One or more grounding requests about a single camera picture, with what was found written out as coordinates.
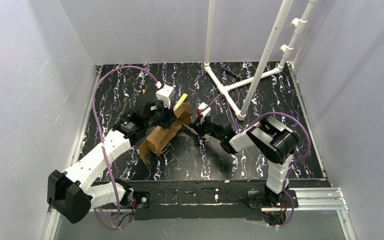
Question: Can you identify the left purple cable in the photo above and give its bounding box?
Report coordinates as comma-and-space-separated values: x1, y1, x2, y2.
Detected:
91, 65, 161, 231

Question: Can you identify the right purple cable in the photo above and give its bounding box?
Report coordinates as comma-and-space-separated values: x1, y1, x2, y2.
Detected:
205, 94, 312, 229

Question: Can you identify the white PVC pipe frame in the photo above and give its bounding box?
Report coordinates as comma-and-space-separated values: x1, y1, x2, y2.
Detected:
203, 0, 318, 121

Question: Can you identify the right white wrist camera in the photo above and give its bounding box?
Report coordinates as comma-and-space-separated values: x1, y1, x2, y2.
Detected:
197, 102, 211, 121

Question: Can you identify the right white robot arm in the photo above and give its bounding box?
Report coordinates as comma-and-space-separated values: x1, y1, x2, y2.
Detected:
190, 114, 299, 209

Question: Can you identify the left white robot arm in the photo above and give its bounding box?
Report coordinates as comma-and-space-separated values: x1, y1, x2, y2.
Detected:
47, 100, 181, 224

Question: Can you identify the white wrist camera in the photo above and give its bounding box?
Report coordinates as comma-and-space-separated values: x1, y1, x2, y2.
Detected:
155, 81, 175, 109
197, 102, 211, 121

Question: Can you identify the brown cardboard box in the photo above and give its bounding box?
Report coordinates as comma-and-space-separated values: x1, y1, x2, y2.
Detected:
138, 102, 192, 165

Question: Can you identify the yellow black screwdriver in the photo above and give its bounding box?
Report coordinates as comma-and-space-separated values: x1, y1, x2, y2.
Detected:
141, 84, 147, 94

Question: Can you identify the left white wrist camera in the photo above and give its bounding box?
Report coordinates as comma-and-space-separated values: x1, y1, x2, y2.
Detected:
155, 81, 175, 109

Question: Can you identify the aluminium base frame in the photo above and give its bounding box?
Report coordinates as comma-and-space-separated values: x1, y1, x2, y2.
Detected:
41, 66, 359, 240

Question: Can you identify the purple cable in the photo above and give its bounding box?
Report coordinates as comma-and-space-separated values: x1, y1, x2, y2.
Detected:
205, 94, 312, 229
91, 65, 161, 231

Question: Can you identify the yellow white marker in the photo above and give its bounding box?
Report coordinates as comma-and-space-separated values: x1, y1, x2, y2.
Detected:
173, 93, 188, 111

